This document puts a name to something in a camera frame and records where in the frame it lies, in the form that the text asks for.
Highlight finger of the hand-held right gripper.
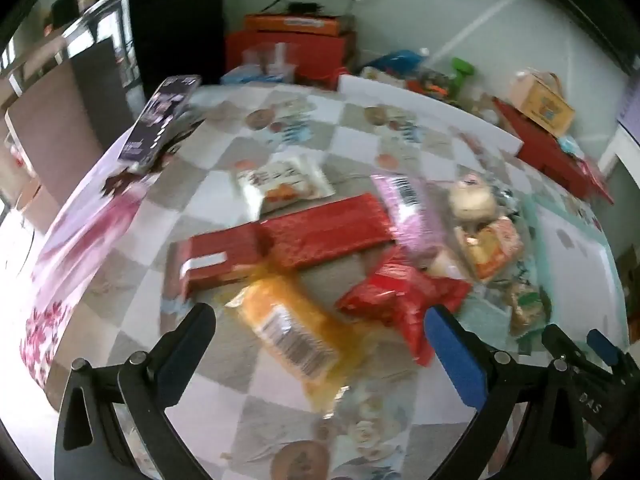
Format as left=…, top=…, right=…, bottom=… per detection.
left=586, top=329, right=636, bottom=376
left=541, top=324, right=588, bottom=362

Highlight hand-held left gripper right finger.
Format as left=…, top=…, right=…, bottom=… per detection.
left=424, top=305, right=588, bottom=480

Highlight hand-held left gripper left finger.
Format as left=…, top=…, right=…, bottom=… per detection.
left=54, top=302, right=217, bottom=480

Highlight green cracker packet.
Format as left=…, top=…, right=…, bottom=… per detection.
left=505, top=280, right=553, bottom=338

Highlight red crinkled snack bag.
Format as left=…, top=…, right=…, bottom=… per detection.
left=335, top=247, right=473, bottom=367

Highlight teal tray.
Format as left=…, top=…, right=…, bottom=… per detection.
left=457, top=195, right=626, bottom=361

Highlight yellow snack packet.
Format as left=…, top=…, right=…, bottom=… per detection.
left=225, top=275, right=371, bottom=411

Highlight orange round pastry packet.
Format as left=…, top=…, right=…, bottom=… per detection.
left=452, top=217, right=526, bottom=283

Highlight pink snack packet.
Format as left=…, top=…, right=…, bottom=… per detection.
left=371, top=172, right=448, bottom=268

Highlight white round pastry packet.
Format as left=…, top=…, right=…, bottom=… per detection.
left=446, top=172, right=501, bottom=221

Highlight large red snack packet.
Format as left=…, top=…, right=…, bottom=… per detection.
left=260, top=194, right=396, bottom=270

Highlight white snack packet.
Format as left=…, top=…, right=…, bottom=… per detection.
left=235, top=154, right=335, bottom=221

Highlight checked printed tablecloth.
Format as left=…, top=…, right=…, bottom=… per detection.
left=20, top=82, right=626, bottom=480

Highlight red patterned envelopes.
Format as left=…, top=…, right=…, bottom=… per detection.
left=575, top=157, right=615, bottom=206

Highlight red gift box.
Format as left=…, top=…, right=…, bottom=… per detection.
left=492, top=97, right=616, bottom=206

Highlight white cabinet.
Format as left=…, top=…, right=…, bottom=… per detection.
left=597, top=125, right=640, bottom=191

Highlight smartphone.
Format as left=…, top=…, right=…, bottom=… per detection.
left=118, top=75, right=202, bottom=173

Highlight small cardboard carry box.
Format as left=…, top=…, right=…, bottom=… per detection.
left=509, top=70, right=576, bottom=137

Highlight brown chair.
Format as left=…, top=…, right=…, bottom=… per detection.
left=5, top=35, right=133, bottom=191

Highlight toy cars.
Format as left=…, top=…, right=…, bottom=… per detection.
left=405, top=67, right=458, bottom=103

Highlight green dumbbell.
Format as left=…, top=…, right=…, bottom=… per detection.
left=447, top=56, right=476, bottom=106

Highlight light blue packet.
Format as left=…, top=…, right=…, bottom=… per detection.
left=220, top=65, right=286, bottom=86

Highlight white printed small box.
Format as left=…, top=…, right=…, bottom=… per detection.
left=360, top=66, right=401, bottom=83

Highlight blue plastic bottle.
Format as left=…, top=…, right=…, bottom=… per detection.
left=370, top=49, right=431, bottom=78

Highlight clear plastic container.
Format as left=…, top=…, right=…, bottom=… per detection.
left=240, top=42, right=301, bottom=83

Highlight black appliance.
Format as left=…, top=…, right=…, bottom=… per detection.
left=122, top=0, right=226, bottom=103

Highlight orange box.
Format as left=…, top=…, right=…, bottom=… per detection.
left=243, top=12, right=351, bottom=37

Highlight purple wall chart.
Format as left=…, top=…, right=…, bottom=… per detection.
left=617, top=72, right=640, bottom=141

